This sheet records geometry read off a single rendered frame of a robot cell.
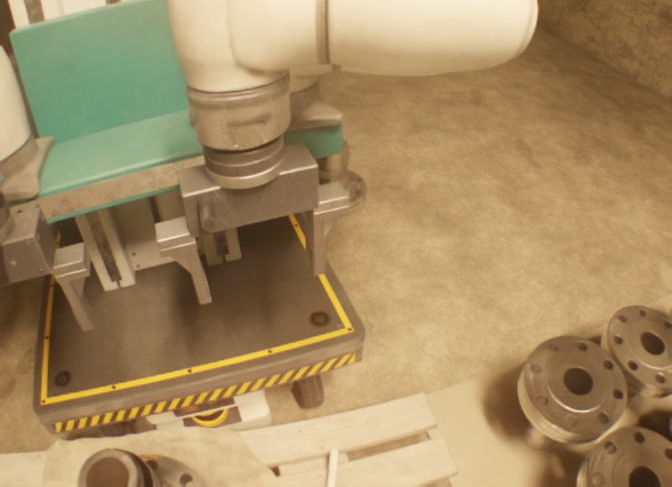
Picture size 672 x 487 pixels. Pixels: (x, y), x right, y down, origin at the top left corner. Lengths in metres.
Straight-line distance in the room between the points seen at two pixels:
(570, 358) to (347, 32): 0.89
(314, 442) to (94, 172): 0.66
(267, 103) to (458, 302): 1.14
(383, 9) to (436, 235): 1.38
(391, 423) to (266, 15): 0.85
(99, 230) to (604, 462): 1.11
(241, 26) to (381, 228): 1.37
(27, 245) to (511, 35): 0.45
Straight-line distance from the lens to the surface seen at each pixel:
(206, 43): 0.35
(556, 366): 1.04
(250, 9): 0.33
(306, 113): 0.69
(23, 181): 0.72
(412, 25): 0.33
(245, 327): 0.93
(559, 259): 1.72
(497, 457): 1.17
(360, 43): 0.33
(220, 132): 0.38
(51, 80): 0.81
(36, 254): 0.47
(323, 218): 0.49
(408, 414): 1.02
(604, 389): 1.06
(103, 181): 0.69
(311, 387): 1.05
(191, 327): 0.96
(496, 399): 1.25
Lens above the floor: 1.04
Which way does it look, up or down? 40 degrees down
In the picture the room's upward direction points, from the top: 1 degrees clockwise
